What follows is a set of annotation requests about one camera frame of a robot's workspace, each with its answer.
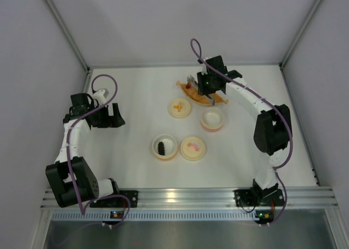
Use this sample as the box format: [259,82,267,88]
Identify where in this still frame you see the steel kitchen tongs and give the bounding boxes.
[187,75,215,106]

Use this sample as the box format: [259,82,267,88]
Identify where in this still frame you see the cream lid orange handle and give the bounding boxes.
[168,98,191,119]

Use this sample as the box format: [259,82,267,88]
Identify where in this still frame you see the black sea cucumber toy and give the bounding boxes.
[158,141,166,156]

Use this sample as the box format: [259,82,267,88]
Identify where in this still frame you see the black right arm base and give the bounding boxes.
[233,189,285,208]

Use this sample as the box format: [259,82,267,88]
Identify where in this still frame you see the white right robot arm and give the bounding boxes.
[197,56,292,198]

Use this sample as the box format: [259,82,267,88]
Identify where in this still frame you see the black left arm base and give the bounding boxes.
[89,190,139,208]

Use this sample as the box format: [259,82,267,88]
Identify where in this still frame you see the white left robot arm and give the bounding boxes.
[45,88,125,208]

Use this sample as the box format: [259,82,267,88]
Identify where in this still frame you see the wooden boat-shaped tray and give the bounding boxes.
[176,81,228,106]

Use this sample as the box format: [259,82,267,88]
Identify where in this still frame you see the pink round container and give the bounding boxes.
[200,107,225,132]

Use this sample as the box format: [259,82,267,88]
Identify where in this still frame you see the orange round container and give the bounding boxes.
[151,134,178,161]

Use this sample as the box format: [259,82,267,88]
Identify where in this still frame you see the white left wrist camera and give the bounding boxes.
[92,88,109,106]

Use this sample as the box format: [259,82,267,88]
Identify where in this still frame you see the cream lid pink handle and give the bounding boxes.
[180,136,206,161]

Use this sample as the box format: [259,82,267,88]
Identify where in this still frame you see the slotted grey cable duct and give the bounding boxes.
[52,210,264,222]

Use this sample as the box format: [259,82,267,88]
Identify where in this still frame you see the aluminium front rail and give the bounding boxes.
[40,186,339,211]

